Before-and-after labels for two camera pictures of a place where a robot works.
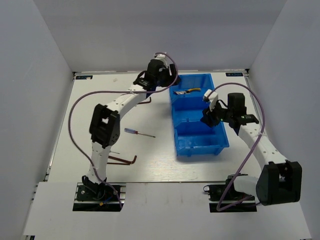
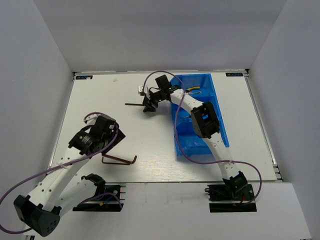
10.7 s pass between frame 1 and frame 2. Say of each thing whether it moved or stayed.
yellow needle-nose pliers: moved
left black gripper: moved
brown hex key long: stayed
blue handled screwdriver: moved
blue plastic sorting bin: stayed
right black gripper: moved
